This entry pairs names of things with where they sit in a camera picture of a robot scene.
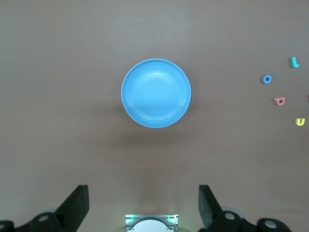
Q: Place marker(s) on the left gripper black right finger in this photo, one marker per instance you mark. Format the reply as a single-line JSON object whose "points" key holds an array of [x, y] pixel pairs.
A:
{"points": [[208, 205]]}

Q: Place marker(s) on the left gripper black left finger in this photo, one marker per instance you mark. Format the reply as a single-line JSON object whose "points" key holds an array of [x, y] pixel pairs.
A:
{"points": [[77, 205]]}

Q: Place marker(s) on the pink foam letter p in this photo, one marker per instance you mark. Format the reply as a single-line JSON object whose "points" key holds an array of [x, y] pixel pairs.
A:
{"points": [[276, 99]]}

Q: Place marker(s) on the blue foam letter o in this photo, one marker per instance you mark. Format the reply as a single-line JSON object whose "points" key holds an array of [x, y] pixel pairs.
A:
{"points": [[263, 79]]}

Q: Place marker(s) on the teal foam letter l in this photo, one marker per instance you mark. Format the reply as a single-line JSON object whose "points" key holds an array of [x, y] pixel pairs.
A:
{"points": [[294, 62]]}

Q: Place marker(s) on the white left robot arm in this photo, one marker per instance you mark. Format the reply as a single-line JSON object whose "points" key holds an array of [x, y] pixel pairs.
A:
{"points": [[150, 227]]}

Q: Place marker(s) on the yellow foam letter u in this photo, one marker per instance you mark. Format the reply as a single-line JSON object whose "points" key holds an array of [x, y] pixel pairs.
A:
{"points": [[297, 122]]}

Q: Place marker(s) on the blue plate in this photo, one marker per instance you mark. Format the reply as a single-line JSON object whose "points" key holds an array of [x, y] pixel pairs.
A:
{"points": [[155, 93]]}

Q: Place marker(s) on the brown table cover sheet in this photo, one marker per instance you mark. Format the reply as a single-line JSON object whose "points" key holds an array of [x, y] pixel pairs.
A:
{"points": [[72, 72]]}

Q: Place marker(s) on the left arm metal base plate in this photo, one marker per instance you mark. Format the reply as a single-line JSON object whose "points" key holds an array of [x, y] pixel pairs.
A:
{"points": [[129, 223]]}

